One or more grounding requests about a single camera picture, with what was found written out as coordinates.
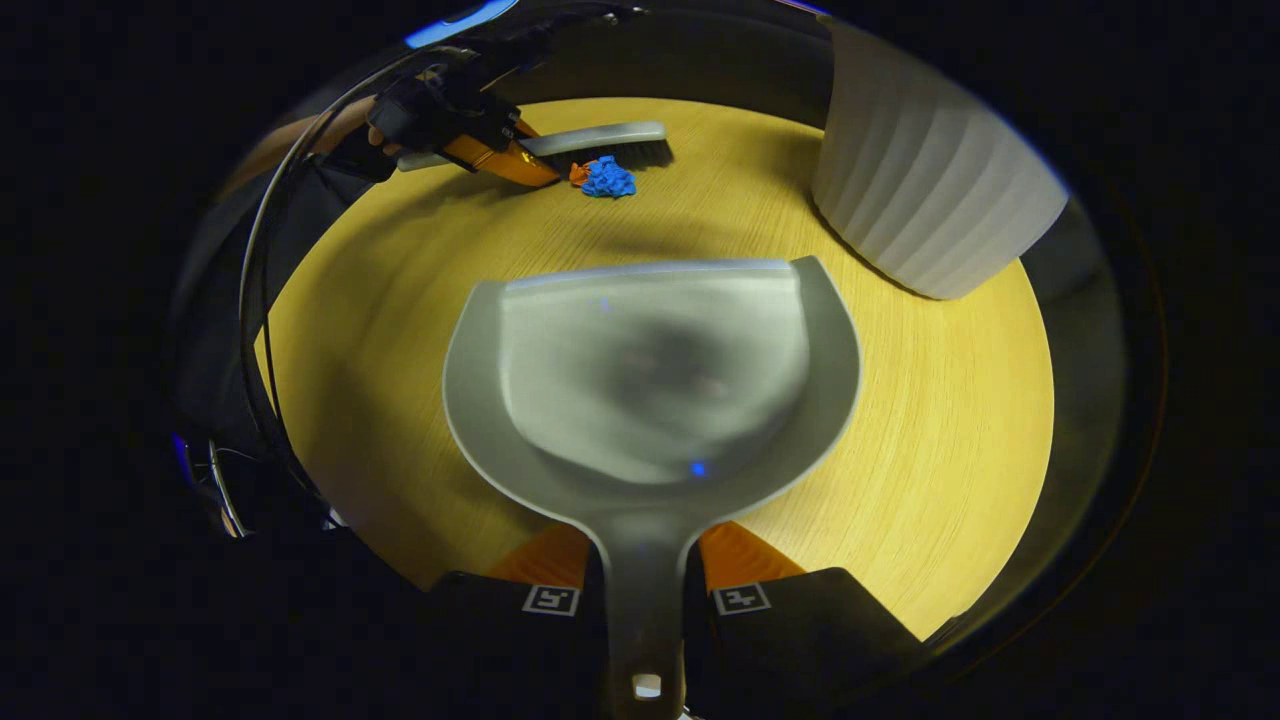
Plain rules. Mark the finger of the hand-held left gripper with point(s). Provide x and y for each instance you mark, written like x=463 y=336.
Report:
x=524 y=130
x=505 y=165

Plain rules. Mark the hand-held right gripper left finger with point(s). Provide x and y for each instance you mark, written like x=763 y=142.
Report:
x=598 y=640

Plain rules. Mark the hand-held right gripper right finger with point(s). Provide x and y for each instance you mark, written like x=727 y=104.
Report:
x=700 y=650

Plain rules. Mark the orange trash scrap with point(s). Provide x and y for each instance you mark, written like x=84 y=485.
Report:
x=577 y=174

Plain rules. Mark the small white broom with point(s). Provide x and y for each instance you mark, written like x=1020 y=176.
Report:
x=600 y=135

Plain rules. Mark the blue trash scrap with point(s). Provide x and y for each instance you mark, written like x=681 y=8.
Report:
x=608 y=180

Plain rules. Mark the white dustpan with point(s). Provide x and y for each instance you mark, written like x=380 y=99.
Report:
x=650 y=380

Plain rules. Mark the white ribbed garbage bin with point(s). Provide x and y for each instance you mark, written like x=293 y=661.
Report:
x=930 y=180

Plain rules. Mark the wooden desktop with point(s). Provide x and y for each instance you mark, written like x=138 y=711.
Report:
x=400 y=300

